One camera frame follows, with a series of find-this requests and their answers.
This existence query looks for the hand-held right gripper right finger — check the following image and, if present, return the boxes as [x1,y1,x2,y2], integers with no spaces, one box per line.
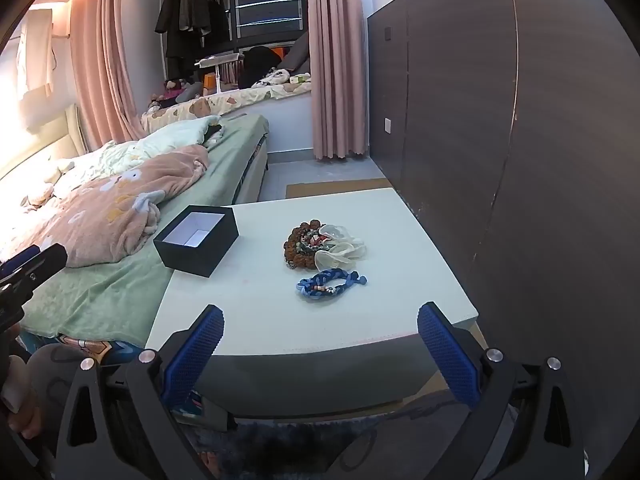
[345,302,586,480]

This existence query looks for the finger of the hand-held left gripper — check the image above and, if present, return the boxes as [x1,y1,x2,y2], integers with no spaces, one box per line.
[0,242,68,291]

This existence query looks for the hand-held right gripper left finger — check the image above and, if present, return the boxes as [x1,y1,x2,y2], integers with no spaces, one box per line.
[56,304,236,480]

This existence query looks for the black jewelry box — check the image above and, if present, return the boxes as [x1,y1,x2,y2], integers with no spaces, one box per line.
[152,205,240,278]

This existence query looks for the brown bead bracelet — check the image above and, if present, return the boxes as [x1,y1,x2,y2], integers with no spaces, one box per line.
[283,219,331,268]

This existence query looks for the blue braided bracelet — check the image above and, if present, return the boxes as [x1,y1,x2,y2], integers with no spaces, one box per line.
[295,269,368,302]

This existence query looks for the cream scrunchie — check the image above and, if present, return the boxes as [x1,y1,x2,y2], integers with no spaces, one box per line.
[314,222,367,267]

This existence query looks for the multicolour bead bracelet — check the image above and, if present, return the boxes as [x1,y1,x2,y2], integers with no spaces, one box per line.
[297,230,331,256]

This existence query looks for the person's left hand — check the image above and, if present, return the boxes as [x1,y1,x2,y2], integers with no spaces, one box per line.
[0,352,48,440]

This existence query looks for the pink floral blanket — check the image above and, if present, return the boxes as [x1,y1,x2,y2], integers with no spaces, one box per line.
[0,145,211,268]

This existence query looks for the beige headboard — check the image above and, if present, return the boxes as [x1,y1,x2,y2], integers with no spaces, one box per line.
[0,103,88,176]

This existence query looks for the dark shaggy rug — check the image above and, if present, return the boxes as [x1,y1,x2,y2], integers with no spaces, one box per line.
[190,405,516,480]

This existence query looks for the pale green quilt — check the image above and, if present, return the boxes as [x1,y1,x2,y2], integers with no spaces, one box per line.
[50,115,223,196]

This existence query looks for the bed with green sheet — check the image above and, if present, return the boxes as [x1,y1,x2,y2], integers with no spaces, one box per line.
[22,114,271,348]

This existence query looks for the flat cardboard sheet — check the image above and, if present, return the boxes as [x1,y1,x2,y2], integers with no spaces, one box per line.
[286,177,393,200]

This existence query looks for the pink curtain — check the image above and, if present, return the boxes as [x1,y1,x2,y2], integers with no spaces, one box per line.
[70,0,146,153]
[305,0,371,161]

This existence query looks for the white hanging cloth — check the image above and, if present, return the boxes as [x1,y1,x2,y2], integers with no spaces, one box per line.
[17,8,54,103]

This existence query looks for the plush toys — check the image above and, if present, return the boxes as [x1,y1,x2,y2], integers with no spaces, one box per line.
[150,79,206,108]

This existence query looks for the dark brown wardrobe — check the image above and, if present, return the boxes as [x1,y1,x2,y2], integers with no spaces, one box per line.
[367,0,640,480]

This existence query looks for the floral window seat cushion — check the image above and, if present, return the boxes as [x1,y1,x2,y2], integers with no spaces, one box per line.
[141,72,313,133]

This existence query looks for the white drying rack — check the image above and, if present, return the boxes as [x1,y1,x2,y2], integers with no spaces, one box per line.
[195,51,243,93]

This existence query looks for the hanging dark clothes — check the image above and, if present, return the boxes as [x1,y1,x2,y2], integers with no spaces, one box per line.
[154,0,231,81]

